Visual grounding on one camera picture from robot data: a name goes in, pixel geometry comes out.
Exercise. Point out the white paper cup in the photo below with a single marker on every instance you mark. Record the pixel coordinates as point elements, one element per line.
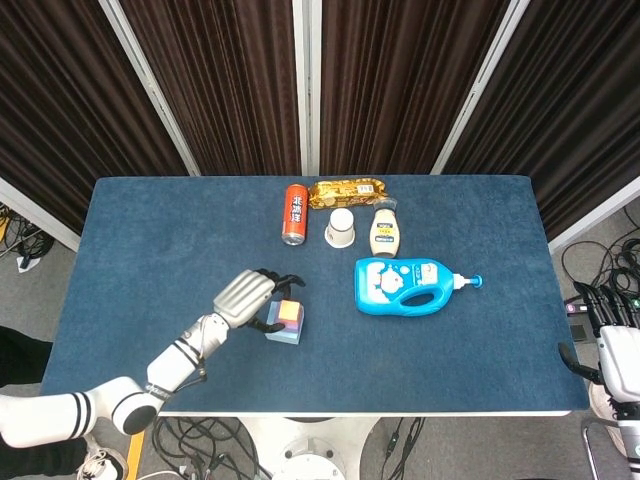
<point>341,227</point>

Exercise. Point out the cream mayonnaise squeeze bottle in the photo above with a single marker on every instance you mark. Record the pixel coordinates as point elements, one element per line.
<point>386,232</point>

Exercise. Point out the grey metal tube frame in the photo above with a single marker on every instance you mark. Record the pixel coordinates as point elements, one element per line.
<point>592,450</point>

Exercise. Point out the blue table mat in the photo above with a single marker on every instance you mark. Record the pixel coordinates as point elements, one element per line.
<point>175,240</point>

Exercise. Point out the brown curtain partition panel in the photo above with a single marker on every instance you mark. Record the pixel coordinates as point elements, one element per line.
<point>60,100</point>
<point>565,110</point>
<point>400,85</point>
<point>220,85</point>

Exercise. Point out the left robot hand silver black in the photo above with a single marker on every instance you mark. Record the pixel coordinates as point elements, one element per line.
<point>240,300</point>

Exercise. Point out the light blue cube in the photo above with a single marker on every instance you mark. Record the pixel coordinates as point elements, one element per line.
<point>285,339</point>

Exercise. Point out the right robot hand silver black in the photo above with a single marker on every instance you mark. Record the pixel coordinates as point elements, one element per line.
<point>620,360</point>

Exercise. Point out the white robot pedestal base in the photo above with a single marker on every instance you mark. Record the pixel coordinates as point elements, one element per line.
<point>310,445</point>

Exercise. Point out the gold snack package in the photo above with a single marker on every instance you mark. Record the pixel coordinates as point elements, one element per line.
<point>345,194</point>

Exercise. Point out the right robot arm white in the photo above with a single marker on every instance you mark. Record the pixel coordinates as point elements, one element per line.
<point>630,440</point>

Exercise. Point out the person in black clothing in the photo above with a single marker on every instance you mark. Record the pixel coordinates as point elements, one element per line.
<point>20,360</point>

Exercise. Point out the purple cube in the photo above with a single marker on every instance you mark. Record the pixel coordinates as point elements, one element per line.
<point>292,329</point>

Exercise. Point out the small orange cube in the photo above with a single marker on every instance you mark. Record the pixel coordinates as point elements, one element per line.
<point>288,311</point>

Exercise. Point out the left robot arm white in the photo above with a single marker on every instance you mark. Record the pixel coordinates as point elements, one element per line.
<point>165,370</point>

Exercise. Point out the yellow floor tape strip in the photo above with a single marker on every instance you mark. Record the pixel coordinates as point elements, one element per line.
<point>134,457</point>

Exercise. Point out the black power strip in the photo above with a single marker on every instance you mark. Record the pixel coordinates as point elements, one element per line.
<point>575,306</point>

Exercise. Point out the blue detergent bottle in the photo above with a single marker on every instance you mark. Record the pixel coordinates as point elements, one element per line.
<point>385,287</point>

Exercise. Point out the orange soda can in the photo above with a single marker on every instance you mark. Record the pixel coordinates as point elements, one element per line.
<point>296,212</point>

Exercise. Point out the white paper scrap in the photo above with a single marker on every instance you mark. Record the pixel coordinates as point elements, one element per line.
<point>27,263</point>

